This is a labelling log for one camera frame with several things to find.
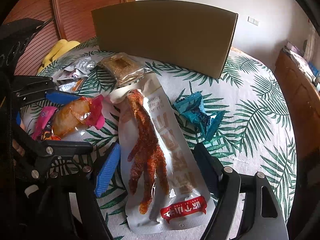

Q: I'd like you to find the pink brown snack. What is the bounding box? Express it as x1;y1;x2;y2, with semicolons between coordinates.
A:
52;95;105;138

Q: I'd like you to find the chicken foot snack packet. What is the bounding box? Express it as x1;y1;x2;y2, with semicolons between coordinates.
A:
109;74;215;234

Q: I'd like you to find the pink flame snack packet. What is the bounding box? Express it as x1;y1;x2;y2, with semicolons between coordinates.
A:
31;106;61;141

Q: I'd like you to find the white orange snack packet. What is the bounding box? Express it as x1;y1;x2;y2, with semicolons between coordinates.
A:
58;77;87;93

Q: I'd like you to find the silver foil snack packet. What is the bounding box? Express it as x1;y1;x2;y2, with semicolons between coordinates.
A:
57;56;97;81

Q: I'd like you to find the yellow Pikachu plush toy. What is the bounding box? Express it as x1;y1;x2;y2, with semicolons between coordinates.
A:
37;39;80;74

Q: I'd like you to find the palm leaf bed sheet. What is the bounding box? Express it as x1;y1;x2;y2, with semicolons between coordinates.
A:
19;36;298;240

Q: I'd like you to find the wooden wardrobe door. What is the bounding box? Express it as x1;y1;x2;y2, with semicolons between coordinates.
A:
2;0;135;75

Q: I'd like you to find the teal foil snack wrapper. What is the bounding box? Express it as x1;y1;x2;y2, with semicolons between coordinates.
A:
174;92;225;141

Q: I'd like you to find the sesame cracker clear packet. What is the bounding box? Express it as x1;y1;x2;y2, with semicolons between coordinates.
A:
99;53;152;87

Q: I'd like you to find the wooden cabinet counter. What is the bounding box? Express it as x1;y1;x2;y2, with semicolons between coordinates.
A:
273;50;319;159

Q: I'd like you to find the brown cardboard box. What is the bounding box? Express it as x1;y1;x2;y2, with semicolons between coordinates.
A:
92;0;238;79

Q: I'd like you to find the folded patterned cloth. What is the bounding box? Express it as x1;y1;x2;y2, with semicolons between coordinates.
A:
283;42;316;82

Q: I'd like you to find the white wall switch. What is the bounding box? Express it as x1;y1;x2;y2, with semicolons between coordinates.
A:
247;16;259;26

